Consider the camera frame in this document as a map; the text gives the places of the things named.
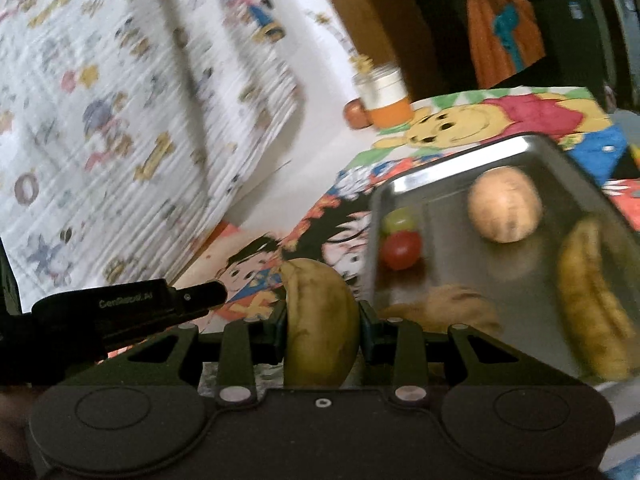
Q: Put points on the green grape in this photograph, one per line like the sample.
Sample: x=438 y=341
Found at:
x=400 y=220

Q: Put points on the striped yellow melon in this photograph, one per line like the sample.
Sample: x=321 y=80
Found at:
x=505 y=205
x=450 y=305

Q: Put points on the red tomato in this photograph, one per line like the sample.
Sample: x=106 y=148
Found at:
x=400 y=251

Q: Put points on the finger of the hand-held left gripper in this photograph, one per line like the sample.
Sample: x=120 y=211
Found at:
x=200 y=296

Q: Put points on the wall poster with orange dress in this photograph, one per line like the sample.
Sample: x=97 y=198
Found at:
x=500 y=40

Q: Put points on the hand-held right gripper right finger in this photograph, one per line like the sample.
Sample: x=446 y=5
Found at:
x=369 y=335

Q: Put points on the red apple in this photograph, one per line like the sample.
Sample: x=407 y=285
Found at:
x=357 y=115

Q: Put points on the black appliance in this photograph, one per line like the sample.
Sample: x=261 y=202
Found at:
x=575 y=35

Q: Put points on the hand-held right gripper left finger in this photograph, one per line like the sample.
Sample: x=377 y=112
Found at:
x=277 y=335

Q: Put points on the white cartoon printed blanket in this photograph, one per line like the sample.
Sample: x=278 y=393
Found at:
x=125 y=110

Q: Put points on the wooden door frame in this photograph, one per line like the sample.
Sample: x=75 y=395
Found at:
x=370 y=10

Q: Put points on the yellow banana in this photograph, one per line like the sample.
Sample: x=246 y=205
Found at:
x=585 y=300
x=320 y=320

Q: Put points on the colourful cartoon printed tablecloth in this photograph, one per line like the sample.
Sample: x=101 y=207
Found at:
x=320 y=220

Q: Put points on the metal tray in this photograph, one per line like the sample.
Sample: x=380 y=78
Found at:
x=500 y=270

